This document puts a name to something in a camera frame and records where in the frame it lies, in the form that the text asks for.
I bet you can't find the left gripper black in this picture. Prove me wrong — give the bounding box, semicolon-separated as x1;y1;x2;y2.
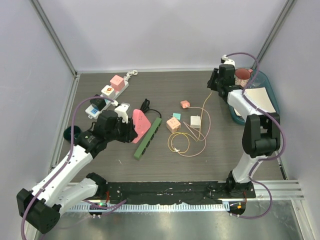
106;115;137;143

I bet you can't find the pink power strip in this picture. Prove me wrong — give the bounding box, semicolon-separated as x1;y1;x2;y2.
132;109;151;144

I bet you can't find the green power strip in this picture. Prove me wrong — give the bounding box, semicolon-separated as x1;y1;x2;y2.
133;117;162;160

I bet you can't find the peach USB charger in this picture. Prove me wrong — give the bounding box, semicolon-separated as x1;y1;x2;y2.
180;100;191;109

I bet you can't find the white power strip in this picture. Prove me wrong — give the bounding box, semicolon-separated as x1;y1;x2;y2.
85;80;129;120

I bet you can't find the white USB charger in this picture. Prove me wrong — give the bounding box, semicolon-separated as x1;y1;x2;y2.
190;115;202;129

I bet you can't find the teal plug adapter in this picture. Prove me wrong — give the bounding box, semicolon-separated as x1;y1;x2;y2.
170;112;181;121

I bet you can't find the light pink cube adapter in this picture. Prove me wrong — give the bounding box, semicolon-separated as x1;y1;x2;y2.
166;117;181;133

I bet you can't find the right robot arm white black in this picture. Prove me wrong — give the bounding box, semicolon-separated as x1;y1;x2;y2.
207;63;281;198

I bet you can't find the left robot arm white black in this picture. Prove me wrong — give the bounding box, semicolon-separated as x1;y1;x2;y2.
16;110;138;234

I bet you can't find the pink patterned mug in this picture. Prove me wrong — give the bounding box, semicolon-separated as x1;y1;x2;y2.
235;68;253;88

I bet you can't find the white paper sheet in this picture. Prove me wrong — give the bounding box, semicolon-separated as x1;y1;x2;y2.
227;87;276;120

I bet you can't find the teal plastic tray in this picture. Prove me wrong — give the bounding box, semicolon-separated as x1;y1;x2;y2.
229;70;280;125

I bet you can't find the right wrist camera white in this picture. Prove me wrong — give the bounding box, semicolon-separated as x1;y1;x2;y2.
220;55;236;67

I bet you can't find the black coiled power cord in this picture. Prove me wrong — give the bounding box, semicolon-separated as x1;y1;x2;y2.
140;98;163;120

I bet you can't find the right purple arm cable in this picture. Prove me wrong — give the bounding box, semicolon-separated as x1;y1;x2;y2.
224;51;288;218

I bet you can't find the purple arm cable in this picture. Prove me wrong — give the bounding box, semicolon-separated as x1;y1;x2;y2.
224;51;288;218
19;96;128;240

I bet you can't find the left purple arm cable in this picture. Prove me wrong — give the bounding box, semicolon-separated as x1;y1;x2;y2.
19;96;128;240

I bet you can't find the white coiled cord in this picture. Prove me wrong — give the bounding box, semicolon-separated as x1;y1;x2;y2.
123;69;139;81

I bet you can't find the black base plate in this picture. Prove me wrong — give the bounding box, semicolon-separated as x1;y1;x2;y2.
92;181;256;205

